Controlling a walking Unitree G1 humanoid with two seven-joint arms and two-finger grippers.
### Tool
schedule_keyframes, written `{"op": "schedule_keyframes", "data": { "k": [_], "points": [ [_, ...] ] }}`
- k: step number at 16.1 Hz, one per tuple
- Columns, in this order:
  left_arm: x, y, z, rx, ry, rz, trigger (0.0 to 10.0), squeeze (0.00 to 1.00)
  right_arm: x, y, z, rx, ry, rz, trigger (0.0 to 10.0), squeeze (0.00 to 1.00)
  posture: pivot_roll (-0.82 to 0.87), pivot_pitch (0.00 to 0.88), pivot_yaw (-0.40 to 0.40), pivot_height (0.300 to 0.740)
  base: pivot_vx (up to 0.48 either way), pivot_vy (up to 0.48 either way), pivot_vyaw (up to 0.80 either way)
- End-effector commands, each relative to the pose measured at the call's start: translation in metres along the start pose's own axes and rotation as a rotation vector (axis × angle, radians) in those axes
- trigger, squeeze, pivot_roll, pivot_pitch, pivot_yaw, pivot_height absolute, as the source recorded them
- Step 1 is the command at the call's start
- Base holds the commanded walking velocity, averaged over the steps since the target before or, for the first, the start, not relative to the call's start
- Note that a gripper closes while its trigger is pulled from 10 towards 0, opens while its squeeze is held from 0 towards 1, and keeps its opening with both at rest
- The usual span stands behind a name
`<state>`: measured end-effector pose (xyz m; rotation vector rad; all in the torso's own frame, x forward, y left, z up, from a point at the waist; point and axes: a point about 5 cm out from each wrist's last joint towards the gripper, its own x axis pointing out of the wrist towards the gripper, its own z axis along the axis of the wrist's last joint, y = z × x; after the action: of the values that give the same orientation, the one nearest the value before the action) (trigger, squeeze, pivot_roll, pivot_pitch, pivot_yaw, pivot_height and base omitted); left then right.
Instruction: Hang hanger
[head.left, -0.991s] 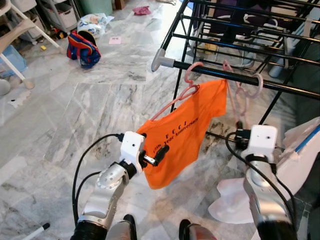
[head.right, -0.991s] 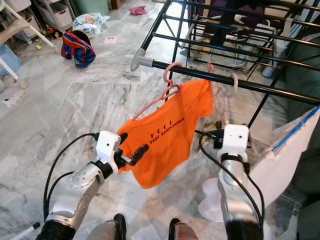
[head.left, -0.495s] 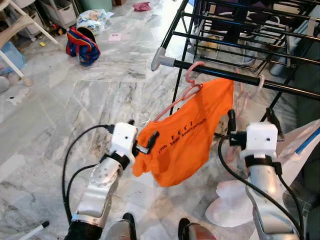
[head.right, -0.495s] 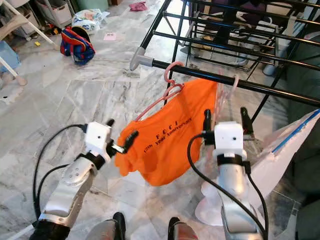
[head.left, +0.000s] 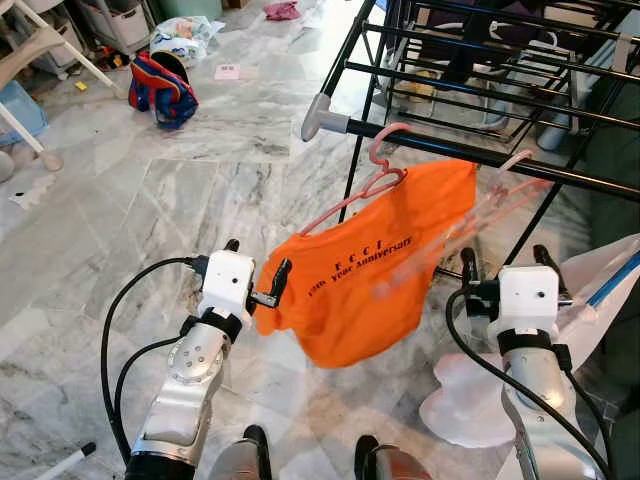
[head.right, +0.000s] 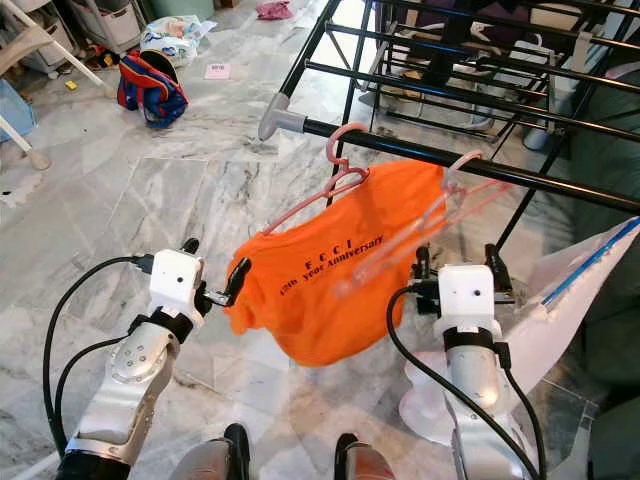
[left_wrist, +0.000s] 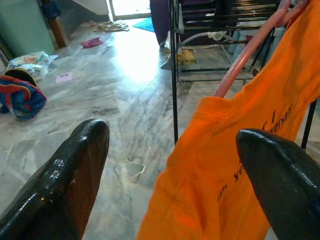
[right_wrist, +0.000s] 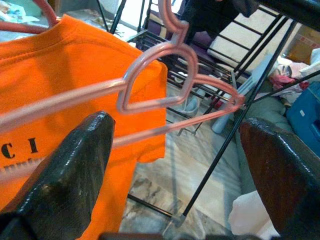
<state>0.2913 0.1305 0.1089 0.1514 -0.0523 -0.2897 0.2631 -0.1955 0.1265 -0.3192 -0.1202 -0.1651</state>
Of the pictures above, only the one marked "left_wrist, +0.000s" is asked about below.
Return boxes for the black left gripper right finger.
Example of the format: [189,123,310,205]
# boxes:
[235,128,320,240]

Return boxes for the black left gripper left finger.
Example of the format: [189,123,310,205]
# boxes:
[0,118,110,240]

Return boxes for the orange T-shirt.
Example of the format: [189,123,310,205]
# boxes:
[136,0,320,240]

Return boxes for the pink plastic hanger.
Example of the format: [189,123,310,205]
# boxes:
[212,0,312,98]

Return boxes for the red blue striped cloth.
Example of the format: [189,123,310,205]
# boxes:
[0,74,48,121]

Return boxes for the pink paper slip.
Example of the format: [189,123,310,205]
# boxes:
[55,71,74,84]

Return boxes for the black round rimmed bowl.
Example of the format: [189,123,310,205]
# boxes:
[4,67,38,87]

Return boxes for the printed plastic bag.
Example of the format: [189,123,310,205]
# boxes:
[6,51,59,82]

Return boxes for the magenta cloth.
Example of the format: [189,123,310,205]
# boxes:
[80,37,105,49]

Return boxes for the black metal drying rack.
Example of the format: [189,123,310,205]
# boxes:
[168,0,318,150]

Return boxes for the yellow rag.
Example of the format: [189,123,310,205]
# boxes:
[176,48,197,65]

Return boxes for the green cabinet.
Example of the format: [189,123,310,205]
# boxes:
[0,0,56,60]

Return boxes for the beige cloth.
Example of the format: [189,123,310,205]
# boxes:
[94,21,131,33]

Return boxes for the blue floor mat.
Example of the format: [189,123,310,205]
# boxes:
[131,16,156,33]

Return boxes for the brown wooden post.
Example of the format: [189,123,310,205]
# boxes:
[41,0,70,48]

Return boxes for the white hose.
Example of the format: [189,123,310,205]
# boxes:
[174,31,235,48]

